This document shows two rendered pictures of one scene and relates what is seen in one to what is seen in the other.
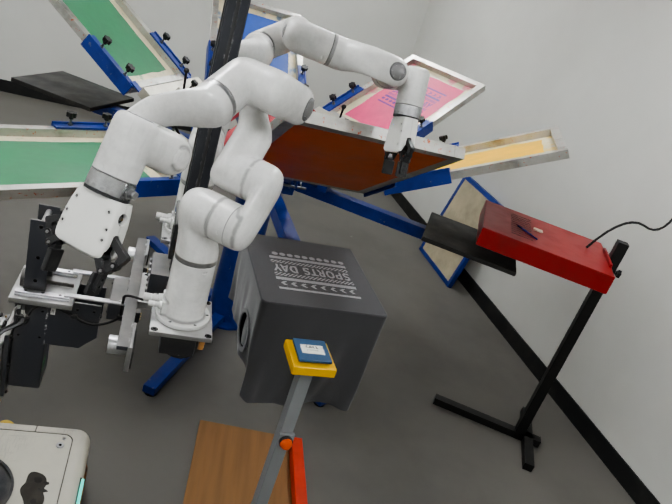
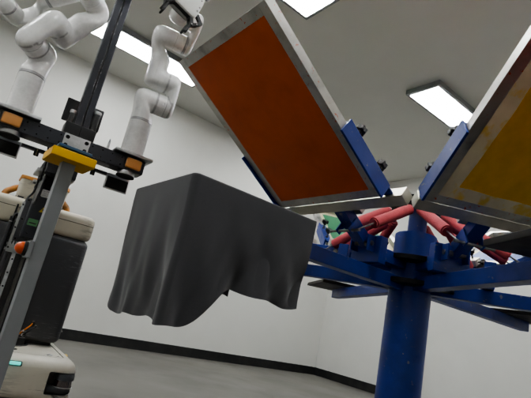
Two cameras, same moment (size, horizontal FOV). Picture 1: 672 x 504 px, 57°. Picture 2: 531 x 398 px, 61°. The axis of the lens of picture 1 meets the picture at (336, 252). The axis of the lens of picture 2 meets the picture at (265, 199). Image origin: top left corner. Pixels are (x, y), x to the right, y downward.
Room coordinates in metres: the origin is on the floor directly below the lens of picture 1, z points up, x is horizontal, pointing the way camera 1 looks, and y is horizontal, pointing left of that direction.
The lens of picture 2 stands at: (1.83, -1.46, 0.59)
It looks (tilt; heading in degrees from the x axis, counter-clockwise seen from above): 15 degrees up; 78
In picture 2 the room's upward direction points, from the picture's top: 12 degrees clockwise
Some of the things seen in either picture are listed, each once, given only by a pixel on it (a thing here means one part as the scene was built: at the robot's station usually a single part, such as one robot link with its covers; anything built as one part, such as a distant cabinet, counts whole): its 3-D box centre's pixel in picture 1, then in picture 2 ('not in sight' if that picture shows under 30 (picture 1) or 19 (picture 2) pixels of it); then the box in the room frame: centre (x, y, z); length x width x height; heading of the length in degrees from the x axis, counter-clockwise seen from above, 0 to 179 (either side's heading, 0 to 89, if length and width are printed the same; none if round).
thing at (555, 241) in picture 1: (541, 243); not in sight; (2.87, -0.92, 1.06); 0.61 x 0.46 x 0.12; 83
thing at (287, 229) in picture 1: (283, 225); (321, 256); (2.48, 0.25, 0.89); 1.24 x 0.06 x 0.06; 23
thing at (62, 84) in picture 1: (147, 123); (362, 289); (3.14, 1.15, 0.91); 1.34 x 0.41 x 0.08; 83
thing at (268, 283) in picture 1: (312, 272); not in sight; (2.02, 0.06, 0.95); 0.48 x 0.44 x 0.01; 23
